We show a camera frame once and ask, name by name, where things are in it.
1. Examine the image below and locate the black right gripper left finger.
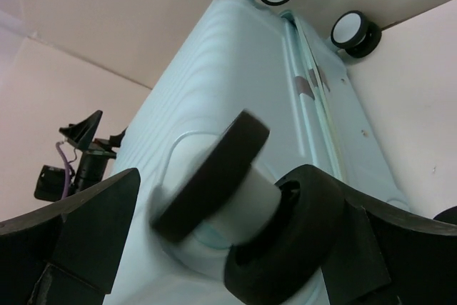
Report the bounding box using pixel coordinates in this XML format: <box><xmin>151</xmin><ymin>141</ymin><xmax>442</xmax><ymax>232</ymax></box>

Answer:
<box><xmin>1</xmin><ymin>168</ymin><xmax>141</xmax><ymax>304</ymax></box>

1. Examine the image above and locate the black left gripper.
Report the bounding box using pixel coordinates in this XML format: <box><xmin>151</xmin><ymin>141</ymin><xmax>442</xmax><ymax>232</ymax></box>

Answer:
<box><xmin>59</xmin><ymin>110</ymin><xmax>126</xmax><ymax>159</ymax></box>

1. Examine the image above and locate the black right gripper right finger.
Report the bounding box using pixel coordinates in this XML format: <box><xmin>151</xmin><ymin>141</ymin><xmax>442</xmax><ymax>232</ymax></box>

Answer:
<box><xmin>296</xmin><ymin>164</ymin><xmax>457</xmax><ymax>305</ymax></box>

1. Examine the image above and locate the light blue hard-shell suitcase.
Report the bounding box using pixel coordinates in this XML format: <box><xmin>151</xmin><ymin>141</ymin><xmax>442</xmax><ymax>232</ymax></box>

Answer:
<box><xmin>105</xmin><ymin>0</ymin><xmax>407</xmax><ymax>304</ymax></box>

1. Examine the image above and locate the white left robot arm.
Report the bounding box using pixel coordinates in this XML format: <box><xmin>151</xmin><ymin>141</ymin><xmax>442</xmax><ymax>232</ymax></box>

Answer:
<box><xmin>34</xmin><ymin>110</ymin><xmax>126</xmax><ymax>202</ymax></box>

